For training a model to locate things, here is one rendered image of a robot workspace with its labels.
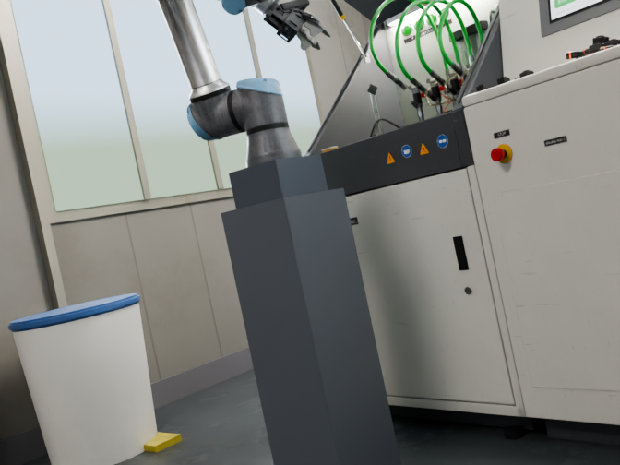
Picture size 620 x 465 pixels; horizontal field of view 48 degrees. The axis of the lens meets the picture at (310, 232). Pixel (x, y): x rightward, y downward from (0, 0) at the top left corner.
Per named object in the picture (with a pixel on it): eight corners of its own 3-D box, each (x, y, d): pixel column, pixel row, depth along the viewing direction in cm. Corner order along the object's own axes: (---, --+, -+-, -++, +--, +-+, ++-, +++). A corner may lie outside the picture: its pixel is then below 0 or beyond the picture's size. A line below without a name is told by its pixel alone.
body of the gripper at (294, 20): (290, 45, 226) (259, 22, 223) (301, 28, 230) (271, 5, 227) (299, 32, 219) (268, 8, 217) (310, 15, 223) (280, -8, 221)
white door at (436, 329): (353, 393, 243) (314, 204, 242) (358, 391, 244) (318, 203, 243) (513, 406, 194) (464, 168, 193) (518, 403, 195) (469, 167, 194)
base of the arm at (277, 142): (274, 160, 174) (266, 121, 174) (235, 172, 184) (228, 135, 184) (314, 155, 185) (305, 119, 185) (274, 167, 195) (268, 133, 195)
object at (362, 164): (318, 201, 241) (308, 157, 240) (327, 200, 244) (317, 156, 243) (462, 167, 194) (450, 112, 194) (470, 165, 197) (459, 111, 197)
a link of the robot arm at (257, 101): (277, 121, 176) (266, 68, 176) (232, 133, 182) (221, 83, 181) (296, 123, 187) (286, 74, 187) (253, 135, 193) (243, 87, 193)
